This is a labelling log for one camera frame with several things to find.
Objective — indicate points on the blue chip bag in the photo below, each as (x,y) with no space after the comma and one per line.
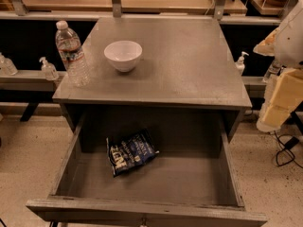
(131,152)

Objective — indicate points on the wooden shelf with metal posts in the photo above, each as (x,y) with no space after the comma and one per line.
(268,11)

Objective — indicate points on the left hand sanitizer pump bottle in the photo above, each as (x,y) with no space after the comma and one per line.
(48,69)

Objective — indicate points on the open grey wooden drawer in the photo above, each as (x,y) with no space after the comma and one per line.
(191,183)

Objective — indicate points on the far left sanitizer bottle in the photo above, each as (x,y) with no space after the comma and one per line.
(7,65)

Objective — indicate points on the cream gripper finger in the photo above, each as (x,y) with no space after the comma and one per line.
(288,93)
(271,118)

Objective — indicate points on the grey wooden cabinet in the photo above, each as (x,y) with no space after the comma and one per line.
(185,62)

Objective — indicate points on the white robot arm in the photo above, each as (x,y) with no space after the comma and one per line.
(285,43)

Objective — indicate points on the clear plastic water bottle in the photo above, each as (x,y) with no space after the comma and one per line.
(73,58)

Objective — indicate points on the small background water bottle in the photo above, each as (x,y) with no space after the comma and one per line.
(273,69)

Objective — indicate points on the white ceramic bowl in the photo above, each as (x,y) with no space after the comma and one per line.
(123,55)

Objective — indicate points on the right hand sanitizer pump bottle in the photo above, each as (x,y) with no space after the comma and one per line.
(240,62)

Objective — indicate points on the hand sanitizer pump bottle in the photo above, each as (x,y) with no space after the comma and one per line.
(240,62)
(48,69)

